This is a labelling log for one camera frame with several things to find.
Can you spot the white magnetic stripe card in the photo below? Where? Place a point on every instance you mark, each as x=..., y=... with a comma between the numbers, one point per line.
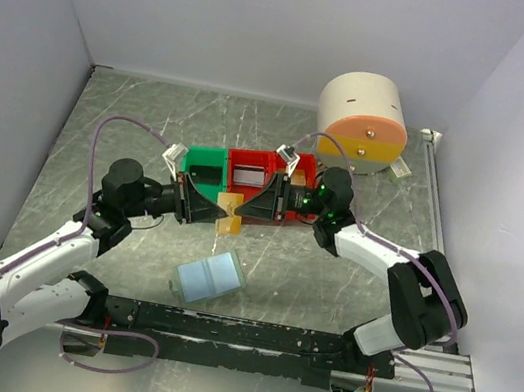
x=247, y=175

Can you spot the red plastic bin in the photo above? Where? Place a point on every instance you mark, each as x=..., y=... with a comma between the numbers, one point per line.
x=264, y=159
x=294, y=201

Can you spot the middle red plastic bin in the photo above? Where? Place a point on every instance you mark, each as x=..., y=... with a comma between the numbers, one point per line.
x=264, y=159

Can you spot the black card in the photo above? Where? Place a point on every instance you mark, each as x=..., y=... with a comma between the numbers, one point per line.
x=207, y=175

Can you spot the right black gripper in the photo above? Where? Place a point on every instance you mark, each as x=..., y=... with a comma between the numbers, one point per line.
x=264, y=206

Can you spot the beige cylindrical drawer cabinet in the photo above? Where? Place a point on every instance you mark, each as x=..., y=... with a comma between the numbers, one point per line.
x=362, y=111

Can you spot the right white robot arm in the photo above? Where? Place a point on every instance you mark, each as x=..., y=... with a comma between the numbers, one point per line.
x=425, y=303

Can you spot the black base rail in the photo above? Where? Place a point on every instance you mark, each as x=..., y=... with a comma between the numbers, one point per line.
x=308, y=356

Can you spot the mint green card holder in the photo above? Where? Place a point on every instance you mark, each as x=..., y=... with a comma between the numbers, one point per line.
x=207, y=279

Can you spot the right red plastic bin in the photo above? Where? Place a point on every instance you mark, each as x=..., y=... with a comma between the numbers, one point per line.
x=294, y=201

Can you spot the silver aluminium frame rail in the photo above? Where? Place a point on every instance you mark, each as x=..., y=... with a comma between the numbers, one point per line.
x=446, y=372

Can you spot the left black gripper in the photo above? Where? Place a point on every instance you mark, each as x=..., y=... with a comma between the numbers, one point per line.
x=200, y=207

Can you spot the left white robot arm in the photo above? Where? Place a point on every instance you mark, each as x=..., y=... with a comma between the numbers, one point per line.
x=39, y=284

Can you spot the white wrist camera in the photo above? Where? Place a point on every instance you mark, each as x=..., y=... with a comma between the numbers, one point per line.
x=173, y=156
x=290, y=156

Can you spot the green plastic bin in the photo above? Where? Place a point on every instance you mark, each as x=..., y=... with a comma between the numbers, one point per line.
x=207, y=156

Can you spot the small white tag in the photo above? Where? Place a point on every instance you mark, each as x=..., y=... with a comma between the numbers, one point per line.
x=399, y=169

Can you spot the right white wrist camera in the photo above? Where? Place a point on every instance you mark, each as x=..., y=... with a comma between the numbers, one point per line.
x=290, y=156

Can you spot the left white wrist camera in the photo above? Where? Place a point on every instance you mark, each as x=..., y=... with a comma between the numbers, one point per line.
x=173, y=156

